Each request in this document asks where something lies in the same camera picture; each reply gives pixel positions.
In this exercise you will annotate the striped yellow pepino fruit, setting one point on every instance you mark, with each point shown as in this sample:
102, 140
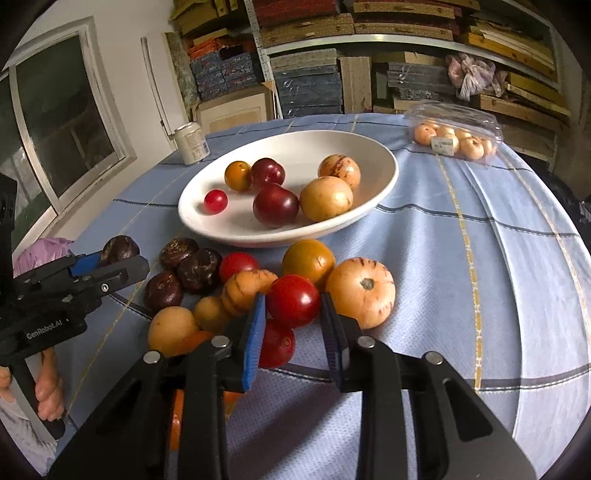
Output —
239, 293

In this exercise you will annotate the pink plastic bag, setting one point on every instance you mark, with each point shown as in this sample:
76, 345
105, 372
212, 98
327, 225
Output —
472, 76

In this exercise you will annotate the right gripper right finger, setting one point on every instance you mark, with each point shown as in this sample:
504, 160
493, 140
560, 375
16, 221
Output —
419, 406

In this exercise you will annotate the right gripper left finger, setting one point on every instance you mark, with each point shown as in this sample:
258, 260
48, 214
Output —
127, 435

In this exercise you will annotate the red tomato in pile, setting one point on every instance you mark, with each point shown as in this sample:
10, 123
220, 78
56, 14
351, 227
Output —
234, 263

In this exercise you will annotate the small tan fruit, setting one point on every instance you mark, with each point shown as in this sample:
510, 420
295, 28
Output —
211, 315

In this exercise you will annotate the yellow round fruit in bowl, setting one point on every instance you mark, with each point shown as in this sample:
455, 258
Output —
325, 198

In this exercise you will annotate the dark brown water chestnut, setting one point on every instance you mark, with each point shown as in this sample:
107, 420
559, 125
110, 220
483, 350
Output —
118, 248

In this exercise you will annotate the large yellow round fruit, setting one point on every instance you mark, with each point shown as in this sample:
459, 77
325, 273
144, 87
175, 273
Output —
168, 328

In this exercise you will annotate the window frame left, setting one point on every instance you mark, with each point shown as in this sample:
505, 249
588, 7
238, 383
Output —
61, 132

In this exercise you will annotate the white oval bowl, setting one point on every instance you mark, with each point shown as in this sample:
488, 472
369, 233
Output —
299, 153

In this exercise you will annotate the red cherry tomato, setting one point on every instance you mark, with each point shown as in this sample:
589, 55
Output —
293, 301

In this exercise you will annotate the rough orange mandarin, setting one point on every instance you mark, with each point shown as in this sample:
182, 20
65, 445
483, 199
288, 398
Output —
229, 401
192, 341

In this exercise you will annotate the olive orange round fruit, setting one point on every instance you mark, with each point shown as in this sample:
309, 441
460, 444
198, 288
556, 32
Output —
310, 259

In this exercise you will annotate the smooth yellow orange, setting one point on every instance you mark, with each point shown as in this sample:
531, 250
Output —
237, 176

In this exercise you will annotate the framed picture leaning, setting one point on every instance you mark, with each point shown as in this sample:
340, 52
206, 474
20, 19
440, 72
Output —
251, 105

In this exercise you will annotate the dark water chestnut top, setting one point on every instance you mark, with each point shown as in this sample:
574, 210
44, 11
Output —
198, 273

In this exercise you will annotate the white drink can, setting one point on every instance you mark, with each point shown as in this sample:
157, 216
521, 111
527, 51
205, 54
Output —
191, 143

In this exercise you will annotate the dark red plum pile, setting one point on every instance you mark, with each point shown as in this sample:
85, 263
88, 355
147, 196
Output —
275, 206

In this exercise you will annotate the clear plastic fruit box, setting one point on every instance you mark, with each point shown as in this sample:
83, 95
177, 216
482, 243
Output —
453, 130

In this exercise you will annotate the person's left hand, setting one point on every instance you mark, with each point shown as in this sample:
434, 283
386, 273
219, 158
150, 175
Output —
48, 389

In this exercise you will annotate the metal shelving unit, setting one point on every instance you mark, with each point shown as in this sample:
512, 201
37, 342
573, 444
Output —
324, 57

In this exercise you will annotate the lavender sleeve forearm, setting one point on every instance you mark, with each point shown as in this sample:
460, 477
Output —
39, 453

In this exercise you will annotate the blue checked tablecloth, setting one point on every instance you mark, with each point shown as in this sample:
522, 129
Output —
490, 272

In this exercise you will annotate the small red tomato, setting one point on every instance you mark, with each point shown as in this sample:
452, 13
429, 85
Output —
215, 201

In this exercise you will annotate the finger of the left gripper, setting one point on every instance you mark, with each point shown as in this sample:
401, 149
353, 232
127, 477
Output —
85, 264

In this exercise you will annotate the dark water chestnut front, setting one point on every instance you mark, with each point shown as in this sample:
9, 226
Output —
162, 291

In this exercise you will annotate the rough orange mandarin front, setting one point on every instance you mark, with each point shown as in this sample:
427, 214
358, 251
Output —
229, 401

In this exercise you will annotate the large pale persimmon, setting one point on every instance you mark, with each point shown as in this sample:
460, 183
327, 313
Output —
362, 289

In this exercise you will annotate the striped pepino in bowl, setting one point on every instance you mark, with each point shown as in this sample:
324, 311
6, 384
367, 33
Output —
342, 167

